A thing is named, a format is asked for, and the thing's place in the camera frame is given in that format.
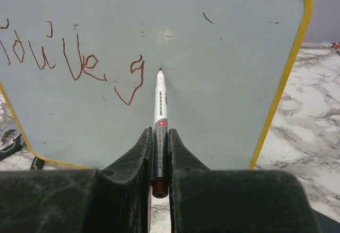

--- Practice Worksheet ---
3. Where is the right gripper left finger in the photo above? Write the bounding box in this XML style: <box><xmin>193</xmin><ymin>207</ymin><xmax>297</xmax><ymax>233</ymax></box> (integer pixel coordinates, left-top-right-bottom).
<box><xmin>1</xmin><ymin>128</ymin><xmax>152</xmax><ymax>232</ymax></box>

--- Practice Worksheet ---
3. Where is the white marker pen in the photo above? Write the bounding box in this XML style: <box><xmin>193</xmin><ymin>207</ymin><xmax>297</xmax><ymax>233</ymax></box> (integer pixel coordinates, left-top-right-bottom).
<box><xmin>151</xmin><ymin>68</ymin><xmax>168</xmax><ymax>199</ymax></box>

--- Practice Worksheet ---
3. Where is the yellow framed whiteboard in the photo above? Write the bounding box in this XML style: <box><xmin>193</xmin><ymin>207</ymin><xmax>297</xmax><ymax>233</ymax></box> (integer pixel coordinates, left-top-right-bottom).
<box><xmin>1</xmin><ymin>0</ymin><xmax>313</xmax><ymax>170</ymax></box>

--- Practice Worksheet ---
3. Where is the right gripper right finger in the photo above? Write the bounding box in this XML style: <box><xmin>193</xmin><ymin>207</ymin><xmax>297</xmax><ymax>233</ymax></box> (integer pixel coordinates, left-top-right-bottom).
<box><xmin>168</xmin><ymin>129</ymin><xmax>319</xmax><ymax>232</ymax></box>

